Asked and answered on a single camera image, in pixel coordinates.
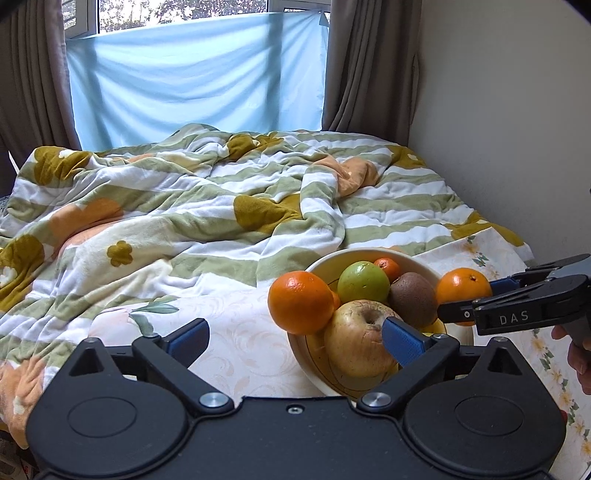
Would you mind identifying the brown kiwi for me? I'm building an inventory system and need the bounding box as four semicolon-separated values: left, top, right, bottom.
389;272;438;329

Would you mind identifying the wrinkled red-yellow apple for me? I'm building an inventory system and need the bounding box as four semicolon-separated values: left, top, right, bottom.
324;300;400;378

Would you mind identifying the large orange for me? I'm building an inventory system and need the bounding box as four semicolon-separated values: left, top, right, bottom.
267;271;335;335
436;268;493;326

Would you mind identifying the small mandarin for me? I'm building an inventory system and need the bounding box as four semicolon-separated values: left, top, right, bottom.
374;257;402;283
332;291;342;309

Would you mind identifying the green apple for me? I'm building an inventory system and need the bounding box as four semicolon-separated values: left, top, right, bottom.
337;261;391;303

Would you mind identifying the person right hand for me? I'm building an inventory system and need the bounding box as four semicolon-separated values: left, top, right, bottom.
567;338;591;395

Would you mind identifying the floral white tablecloth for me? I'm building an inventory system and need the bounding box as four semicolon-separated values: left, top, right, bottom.
87;227;591;480

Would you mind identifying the cream bowl with duck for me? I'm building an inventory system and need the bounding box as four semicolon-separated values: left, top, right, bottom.
288;247;468;400

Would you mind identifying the striped floral duvet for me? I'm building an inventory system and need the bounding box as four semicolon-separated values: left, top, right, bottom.
1;124;533;446

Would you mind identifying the brown curtain right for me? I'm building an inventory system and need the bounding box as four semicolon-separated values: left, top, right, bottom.
322;0;422;145

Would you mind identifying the brown curtain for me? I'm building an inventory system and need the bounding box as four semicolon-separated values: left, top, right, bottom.
322;0;422;145
0;0;82;167

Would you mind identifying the brown curtain left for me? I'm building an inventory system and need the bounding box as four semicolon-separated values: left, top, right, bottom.
0;0;82;167

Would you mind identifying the light blue window cloth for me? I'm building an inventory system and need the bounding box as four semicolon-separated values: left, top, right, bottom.
66;11;329;151

